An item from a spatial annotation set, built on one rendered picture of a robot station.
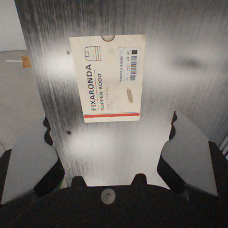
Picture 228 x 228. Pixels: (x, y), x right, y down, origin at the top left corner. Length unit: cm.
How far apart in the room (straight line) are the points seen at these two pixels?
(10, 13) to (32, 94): 113
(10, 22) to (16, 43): 4
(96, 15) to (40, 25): 12
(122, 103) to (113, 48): 10
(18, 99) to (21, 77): 25
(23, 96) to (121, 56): 136
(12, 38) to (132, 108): 30
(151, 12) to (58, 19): 19
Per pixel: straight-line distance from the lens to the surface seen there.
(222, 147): 57
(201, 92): 39
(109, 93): 22
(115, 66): 21
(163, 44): 31
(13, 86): 152
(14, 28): 36
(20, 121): 171
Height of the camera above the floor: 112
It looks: 61 degrees down
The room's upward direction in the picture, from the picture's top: 177 degrees clockwise
